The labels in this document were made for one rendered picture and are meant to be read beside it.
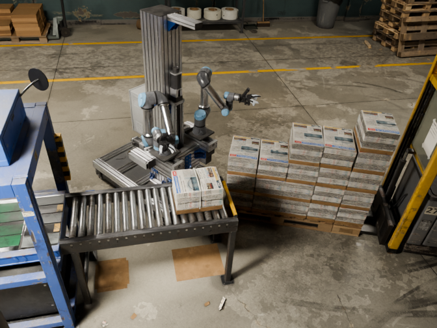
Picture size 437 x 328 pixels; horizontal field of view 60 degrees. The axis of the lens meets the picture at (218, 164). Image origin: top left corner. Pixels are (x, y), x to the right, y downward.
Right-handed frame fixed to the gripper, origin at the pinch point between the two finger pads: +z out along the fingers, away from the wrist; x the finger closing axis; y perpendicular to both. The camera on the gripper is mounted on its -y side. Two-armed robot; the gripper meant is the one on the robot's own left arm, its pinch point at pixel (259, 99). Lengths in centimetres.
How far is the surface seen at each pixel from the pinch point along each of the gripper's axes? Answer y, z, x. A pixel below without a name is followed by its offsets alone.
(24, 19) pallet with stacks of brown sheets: 118, -515, -298
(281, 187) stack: 65, 38, 49
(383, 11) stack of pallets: 140, 185, -609
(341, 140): 14, 83, 23
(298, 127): 15.4, 42.6, 12.7
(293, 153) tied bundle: 23, 42, 42
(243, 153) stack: 35, -4, 43
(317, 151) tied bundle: 18, 63, 40
